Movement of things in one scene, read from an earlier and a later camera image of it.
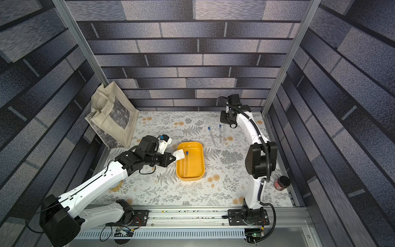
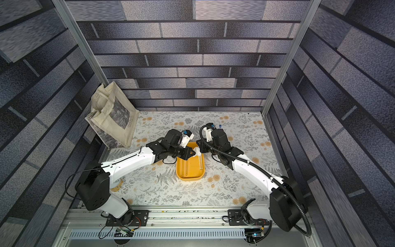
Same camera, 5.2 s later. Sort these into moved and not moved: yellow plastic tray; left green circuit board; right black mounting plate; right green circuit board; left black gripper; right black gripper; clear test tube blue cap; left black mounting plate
Moved: left black gripper; right black gripper
Not moved: yellow plastic tray; clear test tube blue cap; right black mounting plate; left black mounting plate; right green circuit board; left green circuit board
